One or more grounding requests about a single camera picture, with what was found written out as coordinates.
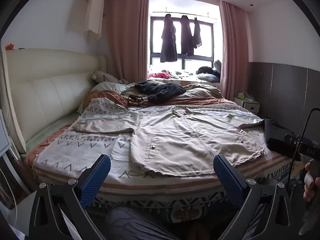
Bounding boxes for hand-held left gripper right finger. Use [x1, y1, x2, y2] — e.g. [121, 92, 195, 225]
[213, 154, 295, 240]

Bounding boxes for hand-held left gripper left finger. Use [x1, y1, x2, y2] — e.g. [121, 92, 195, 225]
[29, 154, 112, 240]

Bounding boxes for beige jacket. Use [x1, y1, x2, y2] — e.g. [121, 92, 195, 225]
[72, 105, 265, 178]

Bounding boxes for dark clothes heap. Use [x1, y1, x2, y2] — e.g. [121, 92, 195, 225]
[197, 66, 218, 76]

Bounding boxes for pink clothes heap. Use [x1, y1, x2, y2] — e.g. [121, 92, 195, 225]
[148, 70, 172, 79]

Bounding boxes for person's right hand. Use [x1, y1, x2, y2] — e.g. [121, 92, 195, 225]
[303, 161, 320, 202]

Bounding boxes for white patterned blanket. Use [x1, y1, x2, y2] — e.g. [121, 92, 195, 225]
[32, 97, 308, 225]

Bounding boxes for person's grey striped pants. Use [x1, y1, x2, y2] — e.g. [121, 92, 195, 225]
[105, 206, 190, 240]

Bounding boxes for green bed sheet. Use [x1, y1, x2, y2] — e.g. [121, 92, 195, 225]
[25, 112, 80, 153]

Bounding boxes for white nightstand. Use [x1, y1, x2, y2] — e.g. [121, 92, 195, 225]
[234, 96, 260, 115]

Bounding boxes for orange-brown duvet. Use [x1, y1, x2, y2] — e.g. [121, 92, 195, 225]
[82, 82, 238, 113]

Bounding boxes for light green pillow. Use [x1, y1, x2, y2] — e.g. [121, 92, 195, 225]
[91, 81, 130, 94]

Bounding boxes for white side furniture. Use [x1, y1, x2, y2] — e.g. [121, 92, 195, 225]
[0, 115, 38, 205]

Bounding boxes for cream padded headboard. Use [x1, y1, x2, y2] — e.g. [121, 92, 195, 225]
[1, 49, 113, 154]

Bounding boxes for beige plush toy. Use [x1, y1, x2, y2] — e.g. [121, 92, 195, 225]
[90, 70, 119, 83]

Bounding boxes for black knitted sweater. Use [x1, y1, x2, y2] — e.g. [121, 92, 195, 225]
[135, 81, 187, 103]

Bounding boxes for grey cushion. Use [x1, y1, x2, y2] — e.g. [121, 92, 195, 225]
[213, 60, 223, 77]

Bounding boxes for black framed window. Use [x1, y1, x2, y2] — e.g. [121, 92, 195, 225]
[149, 0, 222, 80]

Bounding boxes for large dark hanging garment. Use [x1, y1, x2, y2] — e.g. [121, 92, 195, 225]
[160, 14, 178, 63]

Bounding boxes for small dark hanging garment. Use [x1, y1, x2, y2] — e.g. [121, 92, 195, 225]
[193, 17, 202, 48]

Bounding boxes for cream hanging cloth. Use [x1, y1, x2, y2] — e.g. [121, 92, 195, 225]
[84, 0, 105, 44]

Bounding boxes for black cable tangle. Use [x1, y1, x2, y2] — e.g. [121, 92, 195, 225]
[114, 94, 150, 110]

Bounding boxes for black clothes rail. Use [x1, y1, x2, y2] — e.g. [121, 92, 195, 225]
[152, 7, 217, 19]

